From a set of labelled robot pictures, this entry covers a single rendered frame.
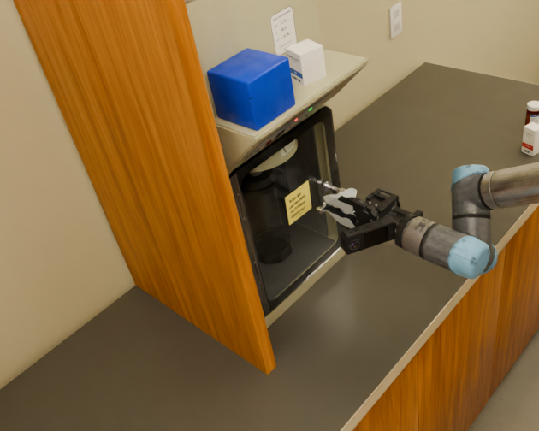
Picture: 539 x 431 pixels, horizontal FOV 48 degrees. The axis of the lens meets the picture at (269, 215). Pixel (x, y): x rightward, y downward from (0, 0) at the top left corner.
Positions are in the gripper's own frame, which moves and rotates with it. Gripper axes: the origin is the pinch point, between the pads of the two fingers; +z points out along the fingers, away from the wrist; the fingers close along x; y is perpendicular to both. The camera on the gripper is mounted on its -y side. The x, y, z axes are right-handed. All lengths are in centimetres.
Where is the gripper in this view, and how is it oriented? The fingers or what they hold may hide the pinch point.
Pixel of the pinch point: (327, 204)
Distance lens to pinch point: 131.9
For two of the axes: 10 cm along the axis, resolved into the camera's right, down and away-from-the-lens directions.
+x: -1.6, -7.7, -6.2
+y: 6.9, -5.4, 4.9
